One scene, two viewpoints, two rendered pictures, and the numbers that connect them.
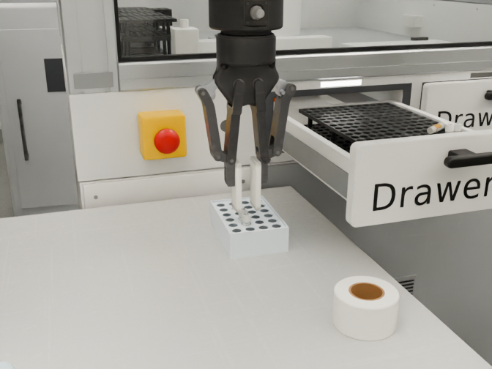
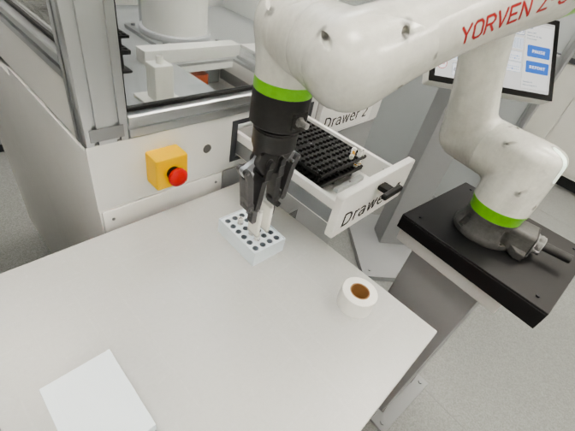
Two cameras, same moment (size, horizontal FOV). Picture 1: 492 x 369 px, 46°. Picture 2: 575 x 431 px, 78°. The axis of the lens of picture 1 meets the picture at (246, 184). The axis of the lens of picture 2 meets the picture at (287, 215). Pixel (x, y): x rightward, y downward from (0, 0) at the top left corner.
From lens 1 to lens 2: 44 cm
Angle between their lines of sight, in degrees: 36
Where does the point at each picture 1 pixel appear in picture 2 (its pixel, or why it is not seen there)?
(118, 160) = (130, 189)
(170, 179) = (168, 192)
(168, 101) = (168, 138)
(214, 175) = (198, 182)
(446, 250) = not seen: hidden behind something
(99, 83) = (113, 135)
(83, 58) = (97, 116)
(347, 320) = (354, 311)
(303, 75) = not seen: hidden behind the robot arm
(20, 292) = (126, 345)
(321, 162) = (293, 186)
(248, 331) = (302, 331)
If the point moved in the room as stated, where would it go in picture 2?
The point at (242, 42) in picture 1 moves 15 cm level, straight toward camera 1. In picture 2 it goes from (284, 140) to (336, 198)
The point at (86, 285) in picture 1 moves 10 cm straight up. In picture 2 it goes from (173, 321) to (171, 285)
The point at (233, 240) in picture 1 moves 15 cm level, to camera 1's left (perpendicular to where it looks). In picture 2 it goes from (256, 256) to (180, 275)
